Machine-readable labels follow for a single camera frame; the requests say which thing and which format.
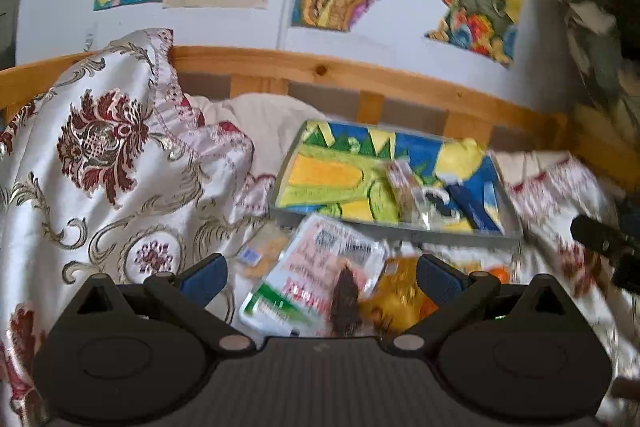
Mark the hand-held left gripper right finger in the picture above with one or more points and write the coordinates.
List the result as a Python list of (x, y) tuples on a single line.
[(440, 282)]

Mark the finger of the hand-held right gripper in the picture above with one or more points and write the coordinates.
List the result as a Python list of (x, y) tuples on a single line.
[(597, 234)]

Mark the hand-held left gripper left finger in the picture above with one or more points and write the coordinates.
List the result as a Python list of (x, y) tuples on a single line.
[(205, 279)]

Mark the golden yellow snack packet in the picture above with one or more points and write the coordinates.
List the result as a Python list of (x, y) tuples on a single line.
[(400, 292)]

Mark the clear pastry packet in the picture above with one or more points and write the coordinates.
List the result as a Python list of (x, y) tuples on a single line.
[(415, 197)]

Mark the large white snack packet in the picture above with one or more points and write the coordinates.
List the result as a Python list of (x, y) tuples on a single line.
[(305, 272)]

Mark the metal tray with colourful drawing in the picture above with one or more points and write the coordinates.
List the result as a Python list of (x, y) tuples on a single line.
[(330, 177)]

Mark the pale cracker packet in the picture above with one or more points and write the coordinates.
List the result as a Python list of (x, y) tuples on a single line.
[(265, 257)]

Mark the dark brown snack piece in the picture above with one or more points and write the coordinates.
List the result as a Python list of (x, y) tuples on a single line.
[(346, 302)]

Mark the floral satin blanket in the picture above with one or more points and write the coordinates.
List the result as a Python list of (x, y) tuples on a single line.
[(100, 187)]

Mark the cream pillow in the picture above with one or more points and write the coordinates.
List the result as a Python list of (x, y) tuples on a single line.
[(270, 127)]

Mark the dark hanging clothes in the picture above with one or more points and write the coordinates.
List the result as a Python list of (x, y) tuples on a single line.
[(605, 32)]

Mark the grey wall panel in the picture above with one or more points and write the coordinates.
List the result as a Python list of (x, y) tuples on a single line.
[(10, 22)]

